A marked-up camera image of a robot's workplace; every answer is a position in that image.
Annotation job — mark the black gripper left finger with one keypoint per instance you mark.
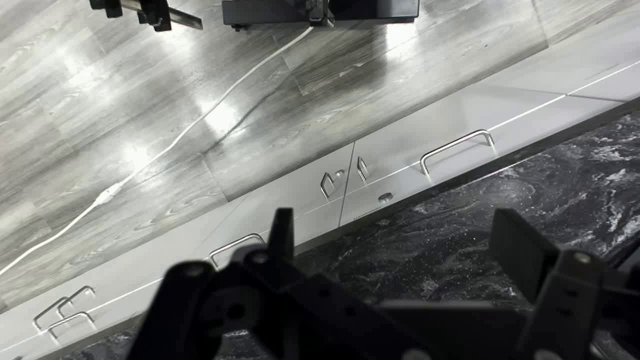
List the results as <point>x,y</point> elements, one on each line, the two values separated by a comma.
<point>199,305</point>

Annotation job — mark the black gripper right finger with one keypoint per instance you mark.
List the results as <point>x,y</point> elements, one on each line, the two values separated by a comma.
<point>571,293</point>

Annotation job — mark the white lower cabinets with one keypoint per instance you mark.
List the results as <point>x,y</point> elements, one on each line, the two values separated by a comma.
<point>534,99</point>

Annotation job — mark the black cart base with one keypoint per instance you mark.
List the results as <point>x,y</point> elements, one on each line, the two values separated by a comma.
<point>255,13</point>

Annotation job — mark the black tripod leg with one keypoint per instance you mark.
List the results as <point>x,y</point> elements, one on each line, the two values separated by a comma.
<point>154,13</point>

